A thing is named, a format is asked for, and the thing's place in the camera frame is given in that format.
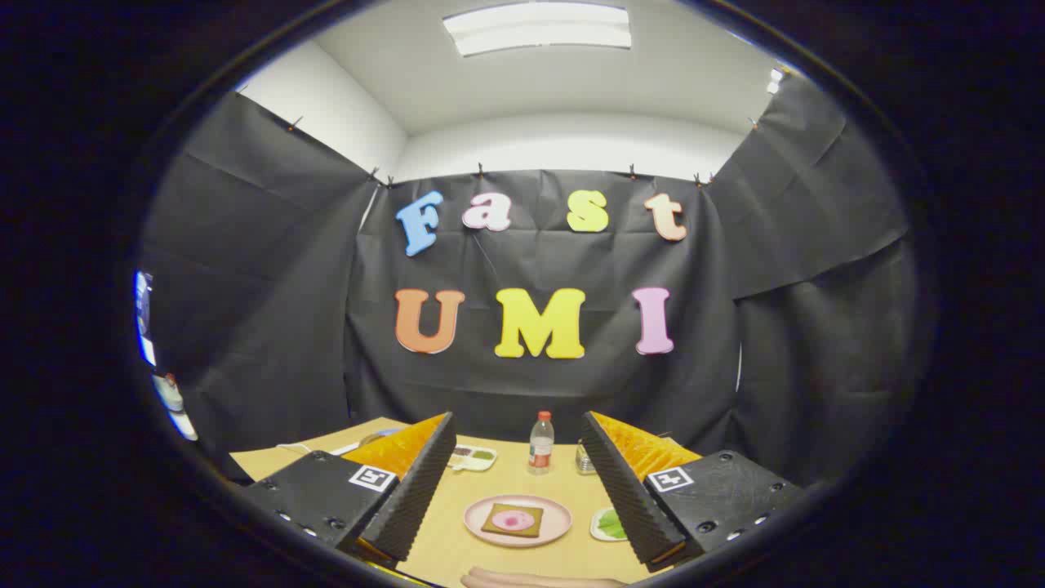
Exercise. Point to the green lettuce leaf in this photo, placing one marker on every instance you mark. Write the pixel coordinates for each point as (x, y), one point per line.
(612, 525)

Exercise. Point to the brown bread slice with ham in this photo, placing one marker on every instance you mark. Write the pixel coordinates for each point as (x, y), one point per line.
(490, 523)

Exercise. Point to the small white dish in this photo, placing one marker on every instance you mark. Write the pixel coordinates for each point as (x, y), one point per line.
(594, 527)

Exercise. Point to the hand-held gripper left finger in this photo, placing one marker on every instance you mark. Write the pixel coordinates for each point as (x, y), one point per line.
(416, 490)

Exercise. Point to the white compartment tray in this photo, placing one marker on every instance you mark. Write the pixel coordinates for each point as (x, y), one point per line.
(475, 467)

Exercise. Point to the pink ham slice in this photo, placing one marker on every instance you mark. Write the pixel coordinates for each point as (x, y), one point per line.
(513, 519)

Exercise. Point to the clear water bottle red cap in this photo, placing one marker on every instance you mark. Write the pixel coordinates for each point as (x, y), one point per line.
(540, 449)

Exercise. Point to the pink round plate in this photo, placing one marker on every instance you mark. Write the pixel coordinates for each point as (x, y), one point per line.
(557, 523)

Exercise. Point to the ceiling light panel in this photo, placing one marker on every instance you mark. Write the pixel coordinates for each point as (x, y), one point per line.
(539, 28)

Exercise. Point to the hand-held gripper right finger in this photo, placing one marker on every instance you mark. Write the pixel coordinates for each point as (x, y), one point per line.
(624, 498)

